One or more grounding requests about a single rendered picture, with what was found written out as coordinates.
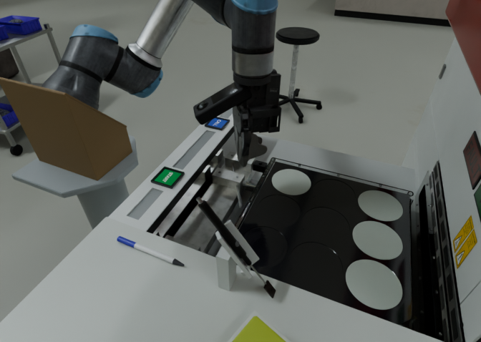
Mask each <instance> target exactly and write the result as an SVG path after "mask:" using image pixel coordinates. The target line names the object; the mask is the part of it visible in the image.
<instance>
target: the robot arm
mask: <svg viewBox="0 0 481 342"><path fill-rule="evenodd" d="M194 3H196V4H197V5H198V6H199V7H200V8H202V9H203V10H205V11H206V12H208V13H209V14H210V15H211V16H212V17H213V18H214V19H215V20H216V21H217V22H218V23H219V24H222V25H225V26H226V27H228V28H229V29H231V34H232V70H233V81H234V83H232V84H230V85H228V86H227V87H225V88H223V89H222V90H220V91H219V92H216V93H215V94H213V95H212V96H210V97H208V98H207V99H204V100H203V101H202V102H200V103H198V104H196V105H195V106H194V107H193V110H194V113H195V118H196V120H197V121H198V122H199V123H200V124H205V123H207V122H209V121H211V120H212V119H214V118H216V117H217V116H219V115H220V114H222V113H224V112H226V111H228V110H229V109H231V108H233V126H234V135H235V146H236V152H237V156H238V161H239V163H240V164H241V165H242V167H245V166H246V165H247V163H248V161H249V160H250V159H252V158H254V157H258V156H260V155H264V154H265V153H266V152H267V146H265V145H262V144H261V143H262V138H261V137H258V136H257V135H256V134H254V132H259V133H262V132H268V133H272V132H280V123H281V107H280V106H279V104H278V103H279V94H280V85H281V75H280V74H279V73H277V71H276V70H275V69H273V55H274V41H275V30H276V10H277V8H278V0H159V1H158V3H157V5H156V7H155V9H154V10H153V12H152V14H151V16H150V18H149V19H148V21H147V23H146V25H145V27H144V28H143V30H142V32H141V34H140V35H139V37H138V39H137V41H136V42H134V43H129V44H128V45H127V48H126V49H124V48H122V47H120V46H119V45H118V44H119V42H118V38H117V37H116V36H114V34H112V33H110V32H109V31H107V30H105V29H102V28H99V27H98V26H92V25H89V24H81V25H79V26H77V27H76V28H75V30H74V32H73V34H72V35H71V36H70V38H69V43H68V45H67V48H66V49H65V52H64V54H63V57H62V59H61V62H60V63H59V66H58V68H57V70H56V71H55V72H54V73H53V74H52V75H51V76H50V77H49V78H48V79H47V80H46V81H45V82H44V83H43V84H42V87H44V88H47V89H53V90H56V91H60V92H65V93H67V94H69V95H71V96H72V97H74V98H76V99H78V100H80V101H81V102H84V103H85V104H88V105H89V106H91V107H93V108H95V109H97V110H98V109H99V88H100V86H101V83H102V80H103V81H106V82H107V83H110V84H112V85H114V86H116V87H118V88H120V89H122V90H124V91H126V92H128V93H129V94H131V95H135V96H137V97H140V98H145V97H148V96H150V95H151V94H152V93H153V92H154V91H155V90H156V89H157V87H158V85H159V84H160V80H162V76H163V72H162V70H161V68H162V61H161V58H162V56H163V54H164V53H165V51H166V49H167V48H168V46H169V45H170V42H171V41H172V40H173V38H174V36H175V35H176V33H177V31H178V29H179V28H180V26H181V24H182V23H183V21H184V20H185V17H186V16H187V15H188V13H189V11H190V10H191V8H192V6H193V4H194ZM277 119H278V126H277Z"/></svg>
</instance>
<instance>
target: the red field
mask: <svg viewBox="0 0 481 342"><path fill-rule="evenodd" d="M464 154H465V158H466V161H467V166H468V170H469V173H470V178H471V181H472V186H473V185H474V184H475V182H476V181H477V179H478V177H479V176H480V174H481V156H480V152H479V150H478V147H477V143H476V140H475V136H474V134H473V135H472V136H471V138H470V141H469V142H468V143H467V146H466V148H465V149H464Z"/></svg>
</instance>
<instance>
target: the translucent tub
mask: <svg viewBox="0 0 481 342"><path fill-rule="evenodd" d="M228 342H291V341H289V340H288V339H287V337H285V336H284V335H283V334H282V333H281V332H280V331H278V330H277V329H276V328H275V327H273V326H272V325H271V324H270V323H269V322H268V321H267V320H266V319H265V318H264V317H262V316H261V315H260V314H259V313H257V312H256V311H254V312H252V314H251V315H250V316H249V317H248V318H247V319H246V321H245V322H244V323H243V324H242V325H241V327H240V328H239V329H238V330H237V331H236V332H235V333H234V334H233V335H232V337H231V338H230V339H229V340H228Z"/></svg>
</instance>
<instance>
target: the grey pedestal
mask: <svg viewBox="0 0 481 342"><path fill-rule="evenodd" d="M128 136H129V139H130V144H131V147H132V153H130V154H129V155H128V156H127V157H126V158H125V159H124V160H122V161H121V162H120V163H119V164H117V165H116V166H115V167H113V168H112V169H111V170H110V171H109V172H108V173H107V174H106V175H104V176H103V177H102V178H100V179H99V180H98V181H96V180H93V179H91V178H88V177H85V176H82V175H79V174H77V173H74V172H70V171H68V170H65V169H62V168H60V167H56V166H53V165H50V164H48V163H45V162H42V161H39V158H36V159H35V160H33V161H32V162H30V163H29V164H28V165H26V166H24V167H22V168H21V169H20V170H18V171H16V172H15V173H14V174H12V175H11V176H12V177H13V178H14V180H17V181H20V182H22V183H25V184H27V185H31V186H32V187H36V188H38V189H40V190H43V191H46V192H49V193H51V194H53V195H57V196H59V197H63V198H66V197H71V196H74V195H77V197H78V199H79V201H80V203H81V206H82V208H83V210H84V212H85V215H86V216H87V219H88V221H89V223H90V225H91V227H92V229H93V230H94V229H95V228H96V227H97V226H98V225H99V224H100V223H101V222H102V221H103V220H104V219H105V218H106V217H109V216H110V215H111V214H112V213H113V212H114V211H115V210H116V209H117V208H118V207H119V206H120V205H121V204H122V203H123V202H124V201H125V200H126V199H127V198H128V197H129V193H128V190H127V186H126V184H125V179H124V178H125V177H126V176H127V175H128V174H129V173H130V172H131V171H132V170H134V169H135V168H136V167H137V166H138V159H137V149H136V144H135V137H133V136H130V135H128Z"/></svg>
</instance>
